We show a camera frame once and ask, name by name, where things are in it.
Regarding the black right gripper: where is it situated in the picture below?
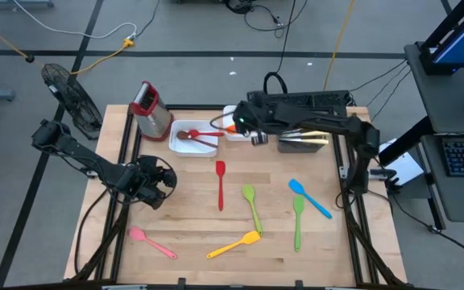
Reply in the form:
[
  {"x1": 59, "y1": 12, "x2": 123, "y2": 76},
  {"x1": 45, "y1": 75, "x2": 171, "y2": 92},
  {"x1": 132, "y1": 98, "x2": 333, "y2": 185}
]
[{"x1": 233, "y1": 101, "x2": 276, "y2": 147}]

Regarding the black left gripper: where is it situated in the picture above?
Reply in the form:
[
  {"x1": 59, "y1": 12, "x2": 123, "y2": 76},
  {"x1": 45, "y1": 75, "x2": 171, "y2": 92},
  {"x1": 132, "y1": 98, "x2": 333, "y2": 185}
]
[{"x1": 135, "y1": 155, "x2": 178, "y2": 210}]

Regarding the red silicone spatula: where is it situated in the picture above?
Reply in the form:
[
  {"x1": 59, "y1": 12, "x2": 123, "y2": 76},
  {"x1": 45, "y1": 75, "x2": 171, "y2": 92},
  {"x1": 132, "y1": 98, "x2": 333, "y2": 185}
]
[{"x1": 215, "y1": 160, "x2": 227, "y2": 212}]

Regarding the brown wooden spoon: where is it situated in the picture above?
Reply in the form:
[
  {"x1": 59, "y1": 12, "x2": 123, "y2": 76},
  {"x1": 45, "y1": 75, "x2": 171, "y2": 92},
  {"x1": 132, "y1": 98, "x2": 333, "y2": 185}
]
[{"x1": 176, "y1": 130, "x2": 219, "y2": 149}]

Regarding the blue silicone spatula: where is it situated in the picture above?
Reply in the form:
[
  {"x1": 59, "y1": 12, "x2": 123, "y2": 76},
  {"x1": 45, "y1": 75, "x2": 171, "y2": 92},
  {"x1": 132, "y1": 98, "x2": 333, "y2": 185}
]
[{"x1": 288, "y1": 178, "x2": 334, "y2": 220}]

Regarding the red silicone spoon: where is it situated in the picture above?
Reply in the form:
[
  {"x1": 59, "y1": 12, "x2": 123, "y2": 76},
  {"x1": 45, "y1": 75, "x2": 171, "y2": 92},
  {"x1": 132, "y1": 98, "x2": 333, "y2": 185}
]
[{"x1": 187, "y1": 129, "x2": 226, "y2": 140}]

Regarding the white plastic bin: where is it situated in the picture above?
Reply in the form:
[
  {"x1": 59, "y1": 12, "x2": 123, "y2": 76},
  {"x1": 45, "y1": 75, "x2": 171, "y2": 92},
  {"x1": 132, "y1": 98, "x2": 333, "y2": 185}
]
[
  {"x1": 222, "y1": 105, "x2": 254, "y2": 143},
  {"x1": 168, "y1": 119, "x2": 221, "y2": 159}
]

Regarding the lime green silicone spoon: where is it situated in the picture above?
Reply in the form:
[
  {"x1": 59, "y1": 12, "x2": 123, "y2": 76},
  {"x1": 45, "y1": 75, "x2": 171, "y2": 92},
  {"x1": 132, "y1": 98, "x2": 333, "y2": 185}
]
[{"x1": 242, "y1": 184, "x2": 264, "y2": 237}]

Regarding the pink silicone spatula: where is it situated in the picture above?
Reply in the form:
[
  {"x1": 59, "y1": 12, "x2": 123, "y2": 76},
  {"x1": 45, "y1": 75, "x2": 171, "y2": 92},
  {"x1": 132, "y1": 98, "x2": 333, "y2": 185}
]
[{"x1": 128, "y1": 226, "x2": 178, "y2": 260}]

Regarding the red and steel box grater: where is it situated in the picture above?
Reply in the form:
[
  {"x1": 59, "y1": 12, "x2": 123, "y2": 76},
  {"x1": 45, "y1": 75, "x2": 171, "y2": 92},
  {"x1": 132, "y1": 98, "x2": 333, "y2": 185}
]
[{"x1": 129, "y1": 80, "x2": 176, "y2": 143}]

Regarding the green silicone spatula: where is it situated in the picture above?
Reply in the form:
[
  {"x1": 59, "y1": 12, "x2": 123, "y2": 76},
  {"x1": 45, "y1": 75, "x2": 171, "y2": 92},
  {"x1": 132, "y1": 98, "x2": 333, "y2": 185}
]
[{"x1": 292, "y1": 195, "x2": 305, "y2": 253}]

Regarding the black perforated box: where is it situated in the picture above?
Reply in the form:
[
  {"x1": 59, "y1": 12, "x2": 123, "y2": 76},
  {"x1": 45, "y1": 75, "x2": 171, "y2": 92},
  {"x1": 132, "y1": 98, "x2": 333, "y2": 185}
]
[{"x1": 246, "y1": 89, "x2": 352, "y2": 106}]

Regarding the yellow silicone spatula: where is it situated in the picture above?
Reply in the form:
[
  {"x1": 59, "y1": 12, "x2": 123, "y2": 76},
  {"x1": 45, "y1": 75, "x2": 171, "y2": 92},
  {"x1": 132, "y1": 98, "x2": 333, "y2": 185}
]
[{"x1": 205, "y1": 230, "x2": 262, "y2": 259}]

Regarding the black floor fan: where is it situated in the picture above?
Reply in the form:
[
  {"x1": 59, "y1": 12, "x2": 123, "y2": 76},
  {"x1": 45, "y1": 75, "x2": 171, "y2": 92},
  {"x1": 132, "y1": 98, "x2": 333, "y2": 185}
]
[{"x1": 40, "y1": 63, "x2": 104, "y2": 141}]

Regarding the white box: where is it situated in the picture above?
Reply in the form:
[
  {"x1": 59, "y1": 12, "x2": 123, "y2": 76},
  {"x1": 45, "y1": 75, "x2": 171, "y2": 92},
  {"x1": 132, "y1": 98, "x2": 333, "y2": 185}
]
[{"x1": 379, "y1": 139, "x2": 425, "y2": 186}]

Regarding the grey desk top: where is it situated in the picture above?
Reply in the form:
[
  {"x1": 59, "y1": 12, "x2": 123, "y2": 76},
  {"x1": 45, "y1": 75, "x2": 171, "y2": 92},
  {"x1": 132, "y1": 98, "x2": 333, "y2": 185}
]
[{"x1": 403, "y1": 42, "x2": 464, "y2": 134}]

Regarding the black looped cable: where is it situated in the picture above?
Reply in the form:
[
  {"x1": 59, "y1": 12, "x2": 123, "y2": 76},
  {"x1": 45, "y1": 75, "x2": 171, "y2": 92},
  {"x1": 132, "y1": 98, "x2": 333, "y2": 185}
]
[{"x1": 262, "y1": 0, "x2": 297, "y2": 96}]

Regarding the black aluminium table frame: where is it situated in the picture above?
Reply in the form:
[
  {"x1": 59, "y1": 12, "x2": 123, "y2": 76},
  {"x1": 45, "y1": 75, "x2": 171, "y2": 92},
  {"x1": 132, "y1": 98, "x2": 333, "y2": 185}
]
[{"x1": 70, "y1": 103, "x2": 408, "y2": 290}]

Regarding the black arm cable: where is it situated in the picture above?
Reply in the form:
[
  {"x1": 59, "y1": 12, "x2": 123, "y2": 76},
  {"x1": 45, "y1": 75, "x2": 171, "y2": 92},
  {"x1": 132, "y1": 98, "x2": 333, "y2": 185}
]
[{"x1": 73, "y1": 187, "x2": 112, "y2": 277}]

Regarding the yellow hanging cable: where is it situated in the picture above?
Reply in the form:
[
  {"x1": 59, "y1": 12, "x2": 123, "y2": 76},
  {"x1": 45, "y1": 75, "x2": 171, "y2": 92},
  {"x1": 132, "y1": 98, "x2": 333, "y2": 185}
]
[{"x1": 322, "y1": 0, "x2": 356, "y2": 92}]

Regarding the black cable bundle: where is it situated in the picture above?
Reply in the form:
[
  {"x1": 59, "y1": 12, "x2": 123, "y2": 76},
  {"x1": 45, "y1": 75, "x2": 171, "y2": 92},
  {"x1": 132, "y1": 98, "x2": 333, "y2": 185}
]
[{"x1": 224, "y1": 0, "x2": 310, "y2": 34}]

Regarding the yellow extension cable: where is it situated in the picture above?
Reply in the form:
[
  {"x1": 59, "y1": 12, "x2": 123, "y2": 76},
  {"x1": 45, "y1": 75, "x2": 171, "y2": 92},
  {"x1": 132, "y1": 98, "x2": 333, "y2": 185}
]
[{"x1": 0, "y1": 13, "x2": 135, "y2": 77}]

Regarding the white power cable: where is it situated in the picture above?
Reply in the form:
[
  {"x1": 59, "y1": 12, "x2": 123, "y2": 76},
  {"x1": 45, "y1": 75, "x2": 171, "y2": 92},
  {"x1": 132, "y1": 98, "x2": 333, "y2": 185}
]
[{"x1": 12, "y1": 0, "x2": 139, "y2": 40}]

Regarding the black floor cable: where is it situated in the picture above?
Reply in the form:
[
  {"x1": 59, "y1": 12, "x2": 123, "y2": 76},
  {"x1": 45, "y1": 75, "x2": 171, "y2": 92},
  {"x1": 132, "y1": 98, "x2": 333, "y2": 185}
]
[{"x1": 387, "y1": 187, "x2": 464, "y2": 263}]

